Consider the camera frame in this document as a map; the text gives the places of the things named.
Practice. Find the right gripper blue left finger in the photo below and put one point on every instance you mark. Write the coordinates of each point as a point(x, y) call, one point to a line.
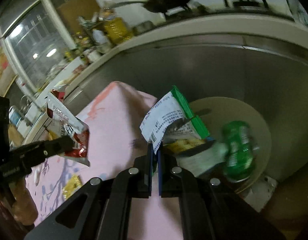
point(136, 181)

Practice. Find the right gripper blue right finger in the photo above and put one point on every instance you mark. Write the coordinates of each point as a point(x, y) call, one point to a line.
point(171, 177)

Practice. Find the green white carton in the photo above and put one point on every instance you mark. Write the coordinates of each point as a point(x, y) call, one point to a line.
point(172, 119)

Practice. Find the yellow snack wrapper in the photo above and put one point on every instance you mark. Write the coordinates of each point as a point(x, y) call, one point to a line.
point(73, 185)

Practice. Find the green soda can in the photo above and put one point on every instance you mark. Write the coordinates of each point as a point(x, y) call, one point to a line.
point(239, 159)

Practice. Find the red white snack bag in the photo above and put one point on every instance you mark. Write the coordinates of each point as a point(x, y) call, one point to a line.
point(71, 127)

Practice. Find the beige trash bin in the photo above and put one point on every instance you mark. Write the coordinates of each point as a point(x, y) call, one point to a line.
point(216, 112)

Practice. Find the kitchen window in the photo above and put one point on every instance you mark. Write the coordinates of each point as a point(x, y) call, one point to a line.
point(37, 44)

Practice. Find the blue detergent jug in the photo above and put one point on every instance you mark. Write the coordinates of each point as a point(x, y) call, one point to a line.
point(14, 116)

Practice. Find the pink floral tablecloth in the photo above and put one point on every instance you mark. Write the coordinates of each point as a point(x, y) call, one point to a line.
point(115, 141)

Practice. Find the large cooking oil bottle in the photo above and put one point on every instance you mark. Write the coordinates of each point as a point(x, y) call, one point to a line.
point(117, 30)

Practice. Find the gas stove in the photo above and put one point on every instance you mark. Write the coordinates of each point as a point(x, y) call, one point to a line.
point(247, 5)

